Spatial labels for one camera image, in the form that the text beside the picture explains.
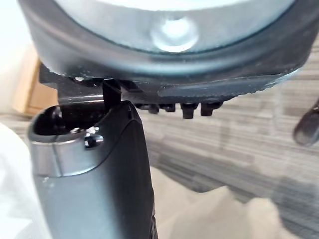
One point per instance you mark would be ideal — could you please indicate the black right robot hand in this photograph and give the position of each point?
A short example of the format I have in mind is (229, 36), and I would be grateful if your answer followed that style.
(104, 186)

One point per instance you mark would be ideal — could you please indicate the beige bed skirt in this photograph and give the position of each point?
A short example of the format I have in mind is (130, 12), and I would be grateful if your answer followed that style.
(211, 214)

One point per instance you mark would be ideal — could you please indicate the dark right robot foot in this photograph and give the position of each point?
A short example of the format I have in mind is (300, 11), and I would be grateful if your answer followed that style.
(306, 129)

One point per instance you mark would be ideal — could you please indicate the wooden bedside cabinet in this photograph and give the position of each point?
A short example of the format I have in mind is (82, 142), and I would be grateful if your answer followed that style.
(37, 99)

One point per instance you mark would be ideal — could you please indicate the white striped quilt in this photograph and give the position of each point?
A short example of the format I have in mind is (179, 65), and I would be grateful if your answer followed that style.
(15, 186)

